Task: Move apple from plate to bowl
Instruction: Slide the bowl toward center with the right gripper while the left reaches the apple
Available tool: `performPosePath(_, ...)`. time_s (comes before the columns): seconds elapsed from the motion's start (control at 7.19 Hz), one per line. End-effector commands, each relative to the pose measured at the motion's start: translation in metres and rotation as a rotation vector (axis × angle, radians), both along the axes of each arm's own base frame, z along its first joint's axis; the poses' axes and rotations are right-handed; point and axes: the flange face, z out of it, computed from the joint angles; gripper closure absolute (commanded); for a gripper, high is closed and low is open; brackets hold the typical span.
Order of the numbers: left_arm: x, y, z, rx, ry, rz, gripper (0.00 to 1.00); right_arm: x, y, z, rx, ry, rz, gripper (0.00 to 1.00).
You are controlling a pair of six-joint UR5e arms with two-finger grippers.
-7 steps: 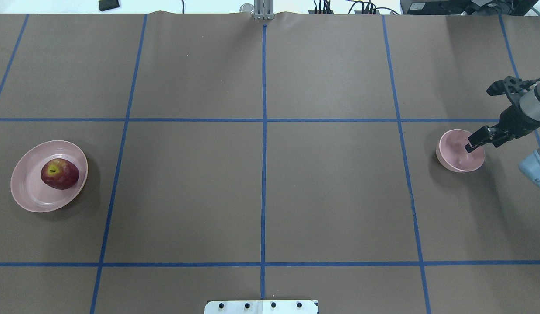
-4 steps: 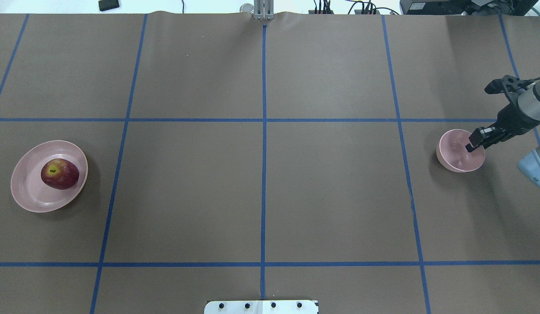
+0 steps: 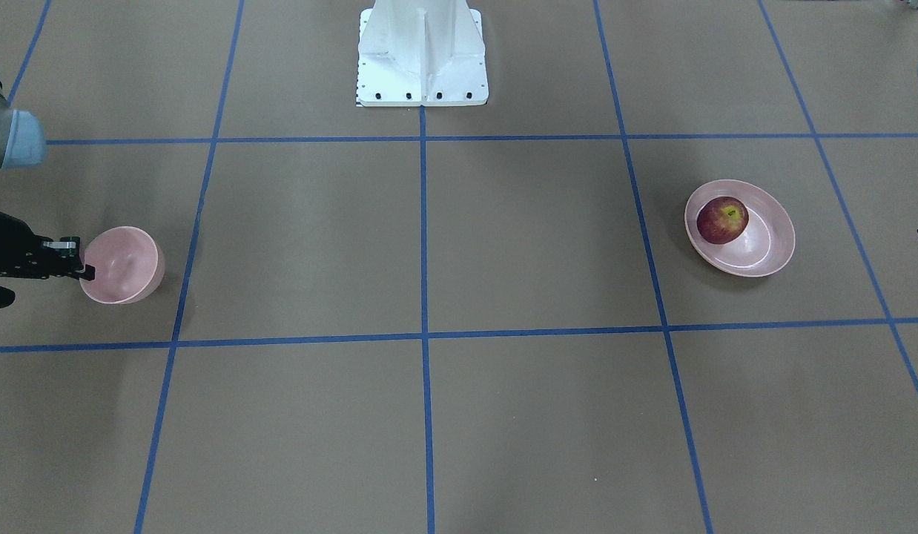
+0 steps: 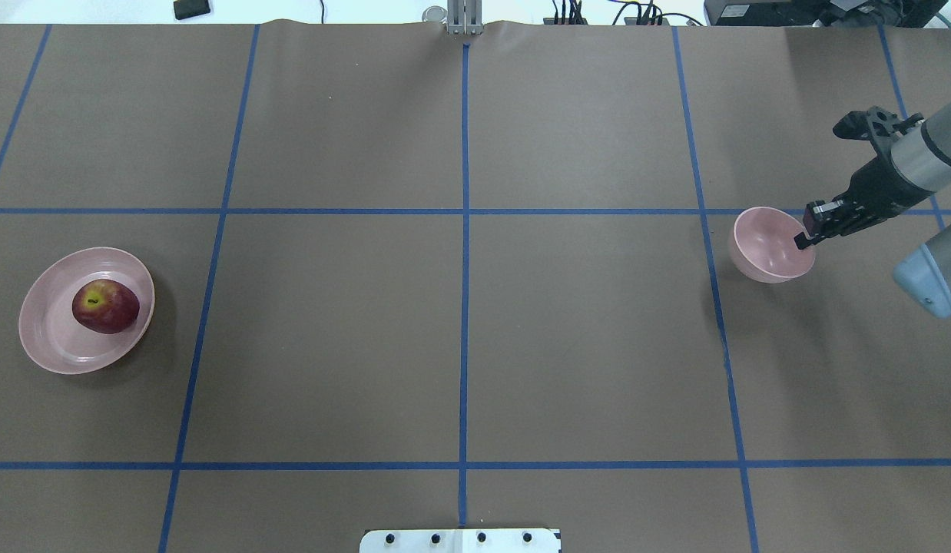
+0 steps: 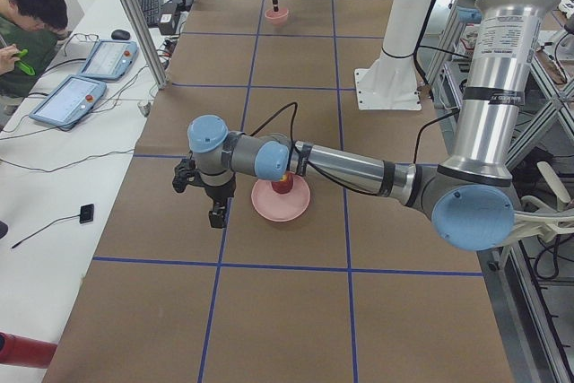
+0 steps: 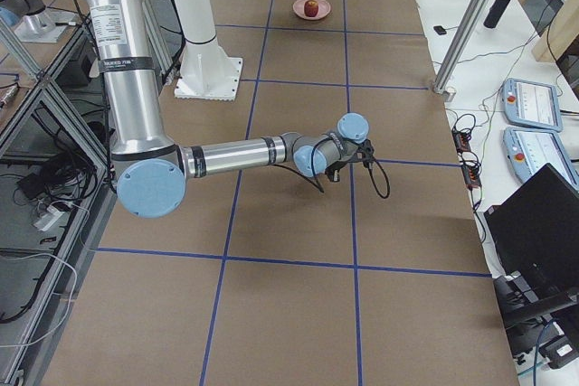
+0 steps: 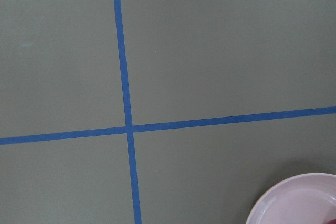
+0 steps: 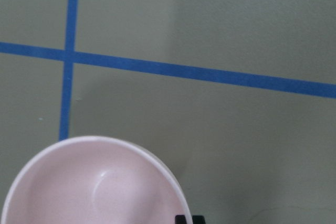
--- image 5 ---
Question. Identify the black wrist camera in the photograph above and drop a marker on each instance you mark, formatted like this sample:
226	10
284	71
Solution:
185	175

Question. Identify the green phone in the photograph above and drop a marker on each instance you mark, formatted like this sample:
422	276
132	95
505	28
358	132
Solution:
22	65

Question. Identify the person in green shirt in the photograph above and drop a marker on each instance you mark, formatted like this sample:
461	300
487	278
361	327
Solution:
35	25

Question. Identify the black computer mouse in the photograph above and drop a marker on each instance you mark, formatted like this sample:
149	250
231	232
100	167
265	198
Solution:
120	35

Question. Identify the eyeglasses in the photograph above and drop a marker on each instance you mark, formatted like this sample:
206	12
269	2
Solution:
80	37

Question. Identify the blue teach pendant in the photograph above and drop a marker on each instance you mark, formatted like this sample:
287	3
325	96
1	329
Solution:
109	59
69	102

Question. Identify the red cylinder bottle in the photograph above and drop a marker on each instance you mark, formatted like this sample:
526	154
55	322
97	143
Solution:
26	352

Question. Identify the far blue teach pendant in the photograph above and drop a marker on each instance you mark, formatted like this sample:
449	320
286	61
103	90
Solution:
109	59

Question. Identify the aluminium frame post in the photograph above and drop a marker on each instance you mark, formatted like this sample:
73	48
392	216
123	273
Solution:
144	37

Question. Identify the pink bowl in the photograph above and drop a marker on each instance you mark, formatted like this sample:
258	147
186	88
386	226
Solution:
277	18

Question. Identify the red apple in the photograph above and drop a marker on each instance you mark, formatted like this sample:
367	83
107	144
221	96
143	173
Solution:
284	185

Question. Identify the near blue teach pendant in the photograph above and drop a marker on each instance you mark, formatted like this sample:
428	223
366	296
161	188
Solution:
69	102

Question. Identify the pink plate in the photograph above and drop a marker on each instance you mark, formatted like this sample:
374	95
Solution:
277	207

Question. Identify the black keyboard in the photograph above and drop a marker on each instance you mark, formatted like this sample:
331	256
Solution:
151	10

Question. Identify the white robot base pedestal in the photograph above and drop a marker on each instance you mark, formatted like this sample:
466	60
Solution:
390	83

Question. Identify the white office chair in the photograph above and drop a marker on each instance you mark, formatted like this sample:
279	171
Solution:
545	221

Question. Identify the small black square device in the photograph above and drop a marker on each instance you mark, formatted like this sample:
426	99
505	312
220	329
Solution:
86	213

